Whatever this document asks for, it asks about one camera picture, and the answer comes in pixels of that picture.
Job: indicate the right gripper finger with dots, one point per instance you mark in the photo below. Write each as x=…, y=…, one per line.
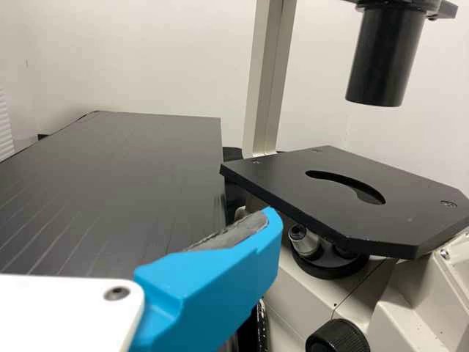
x=220, y=278

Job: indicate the cream microscope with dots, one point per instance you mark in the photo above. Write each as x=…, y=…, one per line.
x=329, y=198

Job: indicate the black platform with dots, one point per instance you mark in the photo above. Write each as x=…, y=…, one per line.
x=110, y=183

